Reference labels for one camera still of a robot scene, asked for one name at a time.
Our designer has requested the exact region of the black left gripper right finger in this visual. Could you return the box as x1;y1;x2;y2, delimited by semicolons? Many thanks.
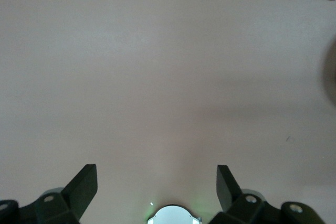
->
209;165;324;224

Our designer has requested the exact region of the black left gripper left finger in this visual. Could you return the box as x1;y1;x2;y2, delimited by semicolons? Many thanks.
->
0;164;99;224

